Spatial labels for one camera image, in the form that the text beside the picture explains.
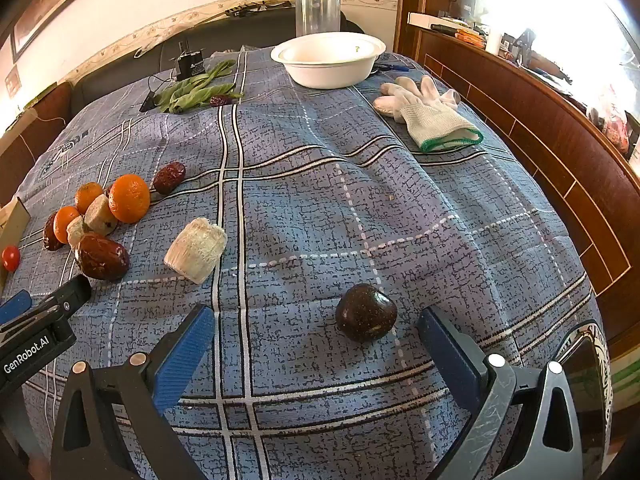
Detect green leafy vegetable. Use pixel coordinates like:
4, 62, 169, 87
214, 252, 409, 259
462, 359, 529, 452
152, 59, 244, 115

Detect dark purple passion fruit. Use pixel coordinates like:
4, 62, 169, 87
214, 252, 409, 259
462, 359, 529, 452
334, 283, 398, 343

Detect white sugarcane chunk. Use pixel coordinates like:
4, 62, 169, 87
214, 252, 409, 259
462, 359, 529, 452
163, 217, 228, 286

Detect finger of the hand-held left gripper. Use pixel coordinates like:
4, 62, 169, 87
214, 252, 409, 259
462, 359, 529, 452
0, 291, 33, 326
22, 275, 93, 333

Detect clear plastic bag red contents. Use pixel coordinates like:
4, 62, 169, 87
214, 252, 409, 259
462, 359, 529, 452
587, 95, 633, 153

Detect brown cardboard tray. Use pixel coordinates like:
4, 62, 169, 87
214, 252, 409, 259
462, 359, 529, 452
0, 196, 32, 286

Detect white paper bowl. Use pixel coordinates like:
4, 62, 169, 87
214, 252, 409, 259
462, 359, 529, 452
270, 32, 387, 90

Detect framed wall picture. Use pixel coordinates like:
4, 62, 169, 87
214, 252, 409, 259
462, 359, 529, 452
10, 0, 126, 63

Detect dark long object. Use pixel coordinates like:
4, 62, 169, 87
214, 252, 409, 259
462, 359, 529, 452
225, 0, 293, 17

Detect blue handled tool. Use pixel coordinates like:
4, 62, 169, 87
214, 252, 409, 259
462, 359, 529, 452
372, 52, 413, 72

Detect orange tangerine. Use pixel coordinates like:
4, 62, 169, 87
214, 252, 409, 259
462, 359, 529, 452
108, 174, 151, 224
53, 206, 82, 244
75, 182, 106, 215

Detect white knit glove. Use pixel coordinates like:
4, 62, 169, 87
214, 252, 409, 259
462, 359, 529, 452
372, 82, 421, 122

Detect black electronic device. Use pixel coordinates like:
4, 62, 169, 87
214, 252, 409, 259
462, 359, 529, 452
174, 40, 205, 81

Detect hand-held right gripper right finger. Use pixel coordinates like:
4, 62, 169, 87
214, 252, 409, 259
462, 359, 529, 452
416, 306, 586, 480

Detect white glove green cuff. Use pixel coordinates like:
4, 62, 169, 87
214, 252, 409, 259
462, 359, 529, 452
395, 76, 485, 153

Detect large red date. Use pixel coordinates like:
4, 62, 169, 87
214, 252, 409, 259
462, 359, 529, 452
75, 232, 131, 282

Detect clear plastic cup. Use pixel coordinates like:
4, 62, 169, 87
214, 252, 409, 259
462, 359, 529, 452
295, 0, 342, 37

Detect white flat box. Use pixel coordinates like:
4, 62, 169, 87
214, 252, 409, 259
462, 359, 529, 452
407, 11, 453, 28

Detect black leather sofa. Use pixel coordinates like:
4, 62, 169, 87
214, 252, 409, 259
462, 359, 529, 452
70, 7, 366, 116

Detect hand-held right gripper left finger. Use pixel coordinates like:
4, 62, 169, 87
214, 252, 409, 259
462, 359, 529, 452
50, 304, 216, 480

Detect orange packet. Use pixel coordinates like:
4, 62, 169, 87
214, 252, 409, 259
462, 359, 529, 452
456, 29, 487, 50

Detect black stand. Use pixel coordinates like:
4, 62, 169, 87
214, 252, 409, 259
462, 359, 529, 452
510, 29, 536, 66

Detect wooden panelled ledge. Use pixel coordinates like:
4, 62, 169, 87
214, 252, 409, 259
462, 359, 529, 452
395, 10, 640, 361

